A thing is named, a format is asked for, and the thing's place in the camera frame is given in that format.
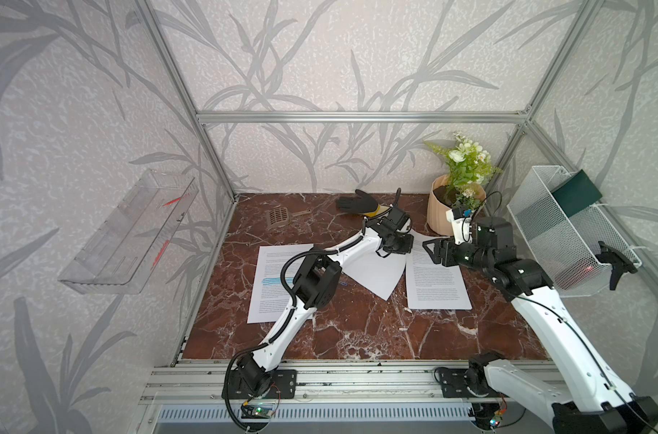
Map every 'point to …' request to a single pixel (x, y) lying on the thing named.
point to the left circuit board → (258, 410)
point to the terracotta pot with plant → (464, 187)
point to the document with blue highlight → (269, 301)
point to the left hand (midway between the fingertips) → (413, 249)
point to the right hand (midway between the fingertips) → (432, 241)
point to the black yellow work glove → (361, 203)
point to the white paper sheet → (378, 274)
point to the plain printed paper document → (432, 286)
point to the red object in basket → (587, 270)
